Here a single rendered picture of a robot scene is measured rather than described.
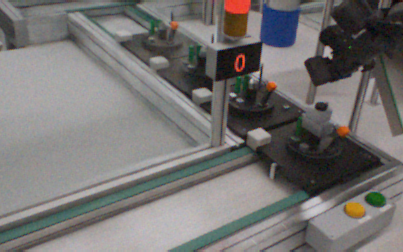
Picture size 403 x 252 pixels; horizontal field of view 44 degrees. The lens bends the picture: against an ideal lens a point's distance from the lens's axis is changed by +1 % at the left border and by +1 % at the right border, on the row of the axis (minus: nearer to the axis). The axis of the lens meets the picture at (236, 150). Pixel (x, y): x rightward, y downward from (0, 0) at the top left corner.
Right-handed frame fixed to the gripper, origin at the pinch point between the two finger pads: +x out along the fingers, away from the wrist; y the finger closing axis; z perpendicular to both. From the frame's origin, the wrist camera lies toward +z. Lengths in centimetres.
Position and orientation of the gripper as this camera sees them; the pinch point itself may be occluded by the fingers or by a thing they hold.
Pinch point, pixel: (326, 74)
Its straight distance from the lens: 116.0
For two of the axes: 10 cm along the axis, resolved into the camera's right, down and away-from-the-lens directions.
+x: -4.7, 3.0, 8.3
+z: -4.0, -9.1, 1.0
